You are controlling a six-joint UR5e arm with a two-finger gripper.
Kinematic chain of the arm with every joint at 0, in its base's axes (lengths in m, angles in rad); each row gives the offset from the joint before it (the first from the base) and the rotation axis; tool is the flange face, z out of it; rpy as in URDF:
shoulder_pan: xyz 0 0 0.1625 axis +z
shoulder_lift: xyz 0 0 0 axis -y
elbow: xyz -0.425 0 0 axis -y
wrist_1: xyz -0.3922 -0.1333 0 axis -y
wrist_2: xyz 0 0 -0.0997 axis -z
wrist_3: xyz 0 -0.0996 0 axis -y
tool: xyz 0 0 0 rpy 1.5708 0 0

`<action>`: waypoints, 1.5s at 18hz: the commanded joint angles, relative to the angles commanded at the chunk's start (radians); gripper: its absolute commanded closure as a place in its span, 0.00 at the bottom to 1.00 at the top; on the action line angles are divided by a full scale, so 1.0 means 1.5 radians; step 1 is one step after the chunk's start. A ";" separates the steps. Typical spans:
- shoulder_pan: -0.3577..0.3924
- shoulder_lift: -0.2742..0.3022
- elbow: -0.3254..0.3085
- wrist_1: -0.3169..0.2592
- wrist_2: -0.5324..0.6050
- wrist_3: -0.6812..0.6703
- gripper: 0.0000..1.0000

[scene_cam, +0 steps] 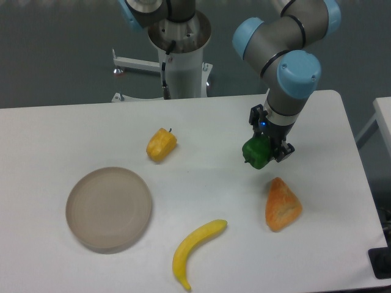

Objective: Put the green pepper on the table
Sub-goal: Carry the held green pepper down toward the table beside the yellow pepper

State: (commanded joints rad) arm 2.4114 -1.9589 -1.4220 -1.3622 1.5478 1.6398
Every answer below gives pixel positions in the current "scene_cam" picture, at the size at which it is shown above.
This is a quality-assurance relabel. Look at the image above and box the black cable on pedestal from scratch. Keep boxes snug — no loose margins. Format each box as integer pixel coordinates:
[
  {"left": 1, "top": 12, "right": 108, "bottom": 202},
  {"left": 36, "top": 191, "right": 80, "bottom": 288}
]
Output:
[{"left": 160, "top": 40, "right": 176, "bottom": 100}]

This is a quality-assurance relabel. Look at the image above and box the green bell pepper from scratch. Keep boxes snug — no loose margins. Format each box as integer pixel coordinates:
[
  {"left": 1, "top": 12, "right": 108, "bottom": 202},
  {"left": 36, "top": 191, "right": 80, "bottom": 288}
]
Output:
[{"left": 242, "top": 134, "right": 271, "bottom": 170}]

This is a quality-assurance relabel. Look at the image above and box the white side table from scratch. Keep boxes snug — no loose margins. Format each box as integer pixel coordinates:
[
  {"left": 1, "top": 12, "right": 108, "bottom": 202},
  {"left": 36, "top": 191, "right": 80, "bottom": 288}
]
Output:
[{"left": 354, "top": 97, "right": 390, "bottom": 154}]

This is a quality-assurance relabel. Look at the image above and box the orange bread wedge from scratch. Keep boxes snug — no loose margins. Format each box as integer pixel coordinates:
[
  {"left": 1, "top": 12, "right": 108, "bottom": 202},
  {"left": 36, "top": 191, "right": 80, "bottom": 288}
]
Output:
[{"left": 265, "top": 177, "right": 302, "bottom": 232}]

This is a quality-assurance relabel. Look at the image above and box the black device at table edge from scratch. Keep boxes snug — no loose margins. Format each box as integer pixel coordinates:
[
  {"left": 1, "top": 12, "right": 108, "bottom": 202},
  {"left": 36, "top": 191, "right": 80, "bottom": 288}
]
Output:
[{"left": 368, "top": 247, "right": 390, "bottom": 280}]

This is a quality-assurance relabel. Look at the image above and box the yellow banana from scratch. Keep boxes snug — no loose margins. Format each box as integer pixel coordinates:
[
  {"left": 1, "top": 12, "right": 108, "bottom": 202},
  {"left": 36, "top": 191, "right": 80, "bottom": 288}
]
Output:
[{"left": 172, "top": 219, "right": 228, "bottom": 292}]

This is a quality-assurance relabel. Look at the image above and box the beige round plate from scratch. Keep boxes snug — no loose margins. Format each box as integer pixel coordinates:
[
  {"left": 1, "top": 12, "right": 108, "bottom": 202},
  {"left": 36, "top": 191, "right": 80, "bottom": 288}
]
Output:
[{"left": 65, "top": 167, "right": 152, "bottom": 254}]

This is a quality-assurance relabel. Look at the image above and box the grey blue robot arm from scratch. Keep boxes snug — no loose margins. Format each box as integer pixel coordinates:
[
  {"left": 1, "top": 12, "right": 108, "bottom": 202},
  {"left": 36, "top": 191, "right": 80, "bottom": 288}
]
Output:
[{"left": 119, "top": 1, "right": 341, "bottom": 169}]

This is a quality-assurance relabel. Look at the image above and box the yellow bell pepper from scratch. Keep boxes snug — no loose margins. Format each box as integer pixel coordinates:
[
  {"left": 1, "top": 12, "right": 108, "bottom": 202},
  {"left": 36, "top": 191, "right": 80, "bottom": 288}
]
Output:
[{"left": 146, "top": 128, "right": 177, "bottom": 162}]

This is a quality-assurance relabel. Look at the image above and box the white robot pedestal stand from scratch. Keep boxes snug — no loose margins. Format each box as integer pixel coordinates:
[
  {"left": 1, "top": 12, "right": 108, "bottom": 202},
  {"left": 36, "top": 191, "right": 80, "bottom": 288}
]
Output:
[{"left": 112, "top": 10, "right": 213, "bottom": 99}]

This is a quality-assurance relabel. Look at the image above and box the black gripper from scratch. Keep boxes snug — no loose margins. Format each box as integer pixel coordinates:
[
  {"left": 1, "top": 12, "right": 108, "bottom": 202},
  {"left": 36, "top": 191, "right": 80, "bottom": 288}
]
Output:
[{"left": 249, "top": 104, "right": 295, "bottom": 162}]

